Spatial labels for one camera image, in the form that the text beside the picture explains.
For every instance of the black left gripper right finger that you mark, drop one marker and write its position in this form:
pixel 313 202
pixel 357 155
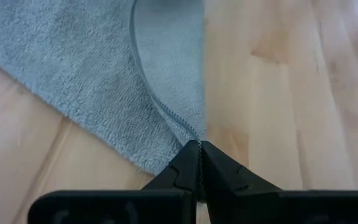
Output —
pixel 225 183

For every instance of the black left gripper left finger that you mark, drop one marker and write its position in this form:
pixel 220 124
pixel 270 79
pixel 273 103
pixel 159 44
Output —
pixel 182 177

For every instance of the grey microfiber towel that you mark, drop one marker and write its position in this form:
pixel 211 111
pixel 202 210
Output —
pixel 89 77

